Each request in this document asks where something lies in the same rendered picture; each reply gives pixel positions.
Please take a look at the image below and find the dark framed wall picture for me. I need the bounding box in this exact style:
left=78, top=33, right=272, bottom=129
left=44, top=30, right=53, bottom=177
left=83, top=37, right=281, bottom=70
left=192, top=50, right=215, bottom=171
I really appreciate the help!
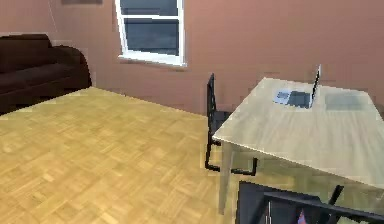
left=60, top=0, right=104, bottom=6

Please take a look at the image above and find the dark brown sofa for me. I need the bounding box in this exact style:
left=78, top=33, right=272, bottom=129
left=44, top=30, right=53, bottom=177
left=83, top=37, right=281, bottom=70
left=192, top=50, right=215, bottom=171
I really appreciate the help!
left=0, top=33, right=93, bottom=116

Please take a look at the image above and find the silver open laptop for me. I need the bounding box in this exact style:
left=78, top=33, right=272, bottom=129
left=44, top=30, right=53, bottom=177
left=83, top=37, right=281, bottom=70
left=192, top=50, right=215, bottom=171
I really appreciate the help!
left=272, top=64, right=322, bottom=110

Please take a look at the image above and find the black metal chair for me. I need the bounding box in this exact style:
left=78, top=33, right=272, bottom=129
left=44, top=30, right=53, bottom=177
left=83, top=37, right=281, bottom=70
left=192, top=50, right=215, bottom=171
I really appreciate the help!
left=235, top=180, right=384, bottom=224
left=204, top=73, right=259, bottom=177

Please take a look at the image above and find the white framed window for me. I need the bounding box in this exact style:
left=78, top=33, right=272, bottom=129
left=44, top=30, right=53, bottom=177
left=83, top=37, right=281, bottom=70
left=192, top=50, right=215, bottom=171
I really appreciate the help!
left=114, top=0, right=188, bottom=68

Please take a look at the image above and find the pale wooden table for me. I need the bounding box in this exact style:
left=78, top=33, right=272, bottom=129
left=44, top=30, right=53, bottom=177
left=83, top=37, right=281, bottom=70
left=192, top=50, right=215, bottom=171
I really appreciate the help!
left=212, top=77, right=384, bottom=216

